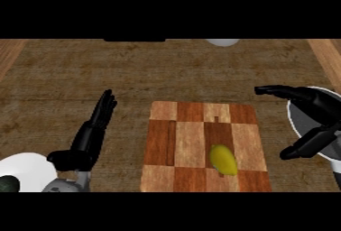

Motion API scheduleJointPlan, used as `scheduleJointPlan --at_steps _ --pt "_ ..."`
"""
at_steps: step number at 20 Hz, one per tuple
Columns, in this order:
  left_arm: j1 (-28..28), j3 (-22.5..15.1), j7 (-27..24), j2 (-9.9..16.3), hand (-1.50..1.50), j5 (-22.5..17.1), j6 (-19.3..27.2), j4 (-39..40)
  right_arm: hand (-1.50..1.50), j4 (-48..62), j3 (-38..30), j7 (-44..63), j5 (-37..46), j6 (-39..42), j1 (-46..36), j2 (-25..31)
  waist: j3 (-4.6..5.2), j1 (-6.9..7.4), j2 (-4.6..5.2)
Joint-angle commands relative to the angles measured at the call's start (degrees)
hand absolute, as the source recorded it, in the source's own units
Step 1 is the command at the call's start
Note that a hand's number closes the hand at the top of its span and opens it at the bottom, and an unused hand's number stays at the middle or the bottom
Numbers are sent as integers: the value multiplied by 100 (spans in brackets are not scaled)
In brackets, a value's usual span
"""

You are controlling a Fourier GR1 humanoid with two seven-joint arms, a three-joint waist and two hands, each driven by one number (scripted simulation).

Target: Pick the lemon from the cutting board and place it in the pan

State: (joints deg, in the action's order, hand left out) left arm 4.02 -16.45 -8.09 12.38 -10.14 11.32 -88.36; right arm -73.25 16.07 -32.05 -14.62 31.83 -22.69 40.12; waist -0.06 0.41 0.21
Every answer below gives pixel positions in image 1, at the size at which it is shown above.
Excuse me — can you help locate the white round object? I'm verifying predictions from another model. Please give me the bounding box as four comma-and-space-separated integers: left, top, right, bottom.
205, 38, 241, 48

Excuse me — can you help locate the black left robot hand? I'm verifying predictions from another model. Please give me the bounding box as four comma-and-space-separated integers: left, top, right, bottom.
46, 88, 118, 173

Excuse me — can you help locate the grey pan with white rim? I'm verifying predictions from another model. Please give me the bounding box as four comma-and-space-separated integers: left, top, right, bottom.
285, 86, 341, 189

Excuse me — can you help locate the dark green avocado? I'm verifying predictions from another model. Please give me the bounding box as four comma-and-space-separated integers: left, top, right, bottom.
0, 175, 21, 193

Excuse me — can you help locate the yellow lemon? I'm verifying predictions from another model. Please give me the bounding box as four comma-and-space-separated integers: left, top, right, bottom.
210, 143, 239, 177

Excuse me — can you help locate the checkered wooden cutting board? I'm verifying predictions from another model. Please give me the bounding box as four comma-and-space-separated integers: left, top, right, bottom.
140, 100, 273, 193

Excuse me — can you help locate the white plate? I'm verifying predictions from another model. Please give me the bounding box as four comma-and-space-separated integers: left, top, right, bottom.
0, 152, 59, 193

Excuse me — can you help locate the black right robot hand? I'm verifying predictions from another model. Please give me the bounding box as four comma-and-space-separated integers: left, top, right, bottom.
252, 85, 341, 161

